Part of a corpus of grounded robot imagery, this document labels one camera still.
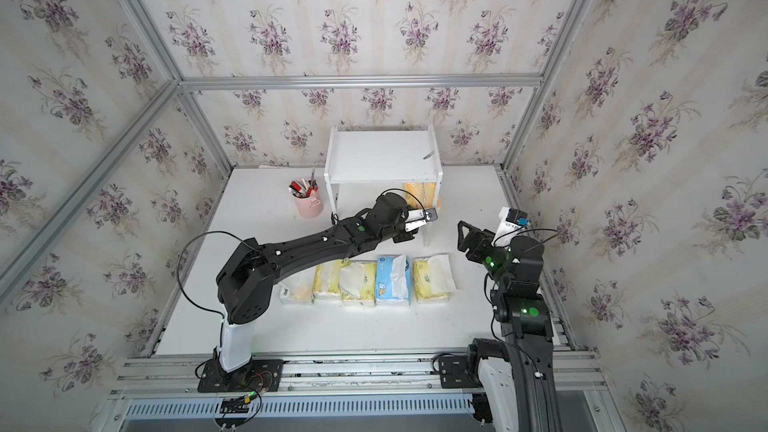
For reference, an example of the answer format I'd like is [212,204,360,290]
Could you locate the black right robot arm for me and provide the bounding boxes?
[457,221,563,431]

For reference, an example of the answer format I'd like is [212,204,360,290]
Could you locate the yellow tissue pack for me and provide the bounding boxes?
[412,254,457,303]
[312,259,350,301]
[339,261,377,307]

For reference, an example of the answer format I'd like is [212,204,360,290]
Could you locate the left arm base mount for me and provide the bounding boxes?
[195,358,284,393]

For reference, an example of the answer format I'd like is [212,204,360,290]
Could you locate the pink pen cup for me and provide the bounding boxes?
[294,191,324,219]

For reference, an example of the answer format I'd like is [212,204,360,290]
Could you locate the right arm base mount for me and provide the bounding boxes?
[431,338,509,389]

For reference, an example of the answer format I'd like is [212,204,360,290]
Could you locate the white tissue pack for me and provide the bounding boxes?
[279,269,315,305]

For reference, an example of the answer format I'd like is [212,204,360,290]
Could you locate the white two-tier shelf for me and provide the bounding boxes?
[323,126,443,238]

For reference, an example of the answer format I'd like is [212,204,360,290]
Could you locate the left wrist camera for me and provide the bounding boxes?
[404,208,438,233]

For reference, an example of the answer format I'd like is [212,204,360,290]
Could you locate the orange tissue pack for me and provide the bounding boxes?
[403,182,441,211]

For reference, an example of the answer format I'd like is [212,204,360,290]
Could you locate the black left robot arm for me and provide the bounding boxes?
[213,188,438,374]

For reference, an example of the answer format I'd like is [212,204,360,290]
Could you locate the blue tissue pack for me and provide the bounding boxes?
[375,255,412,306]

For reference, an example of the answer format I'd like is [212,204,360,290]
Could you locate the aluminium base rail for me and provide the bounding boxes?
[89,350,625,432]

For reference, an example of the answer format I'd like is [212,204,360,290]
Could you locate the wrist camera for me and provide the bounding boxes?
[404,208,438,233]
[492,207,529,247]

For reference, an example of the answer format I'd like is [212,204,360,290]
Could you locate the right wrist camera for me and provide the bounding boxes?
[492,207,529,247]

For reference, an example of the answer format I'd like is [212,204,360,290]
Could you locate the pens in cup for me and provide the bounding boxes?
[289,170,319,199]

